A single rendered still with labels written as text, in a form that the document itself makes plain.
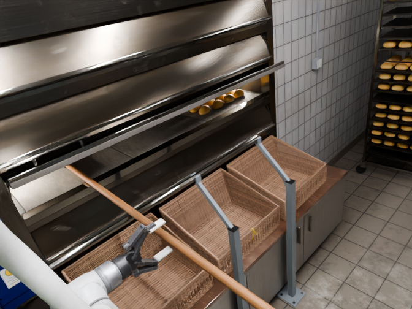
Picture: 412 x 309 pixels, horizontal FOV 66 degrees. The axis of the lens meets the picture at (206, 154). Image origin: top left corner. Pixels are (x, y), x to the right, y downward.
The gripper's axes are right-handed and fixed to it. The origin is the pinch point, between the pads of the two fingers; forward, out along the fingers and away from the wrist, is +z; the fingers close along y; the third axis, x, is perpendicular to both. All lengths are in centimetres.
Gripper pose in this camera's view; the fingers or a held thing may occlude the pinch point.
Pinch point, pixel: (164, 236)
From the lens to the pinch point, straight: 122.0
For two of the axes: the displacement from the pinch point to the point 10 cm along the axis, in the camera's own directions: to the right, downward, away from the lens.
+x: 6.9, 2.6, -6.8
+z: 7.1, -4.1, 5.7
